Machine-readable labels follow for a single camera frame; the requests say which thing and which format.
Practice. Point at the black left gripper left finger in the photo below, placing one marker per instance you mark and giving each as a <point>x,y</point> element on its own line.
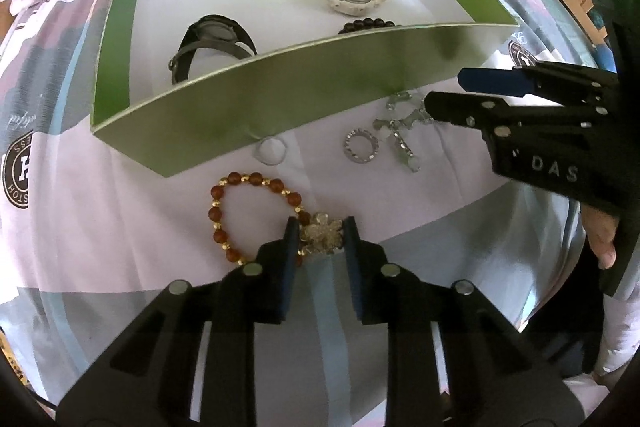
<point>188,358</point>

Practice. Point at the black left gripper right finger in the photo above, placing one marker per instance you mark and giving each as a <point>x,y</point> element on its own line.
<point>453,359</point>

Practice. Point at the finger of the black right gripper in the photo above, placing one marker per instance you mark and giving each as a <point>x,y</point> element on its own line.
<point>470,110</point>
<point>509,82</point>

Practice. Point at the dark bead bracelet gold charms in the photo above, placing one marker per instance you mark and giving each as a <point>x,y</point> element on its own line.
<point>365,24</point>

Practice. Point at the silver flower brooch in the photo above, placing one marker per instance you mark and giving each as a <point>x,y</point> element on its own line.
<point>322,236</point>

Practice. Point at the black wrist watch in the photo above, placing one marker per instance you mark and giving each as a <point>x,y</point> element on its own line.
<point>211,32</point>

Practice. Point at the right hand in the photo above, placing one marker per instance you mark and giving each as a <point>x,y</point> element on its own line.
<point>600,228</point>

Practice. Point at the green cardboard box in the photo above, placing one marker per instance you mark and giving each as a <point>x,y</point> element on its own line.
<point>304,70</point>

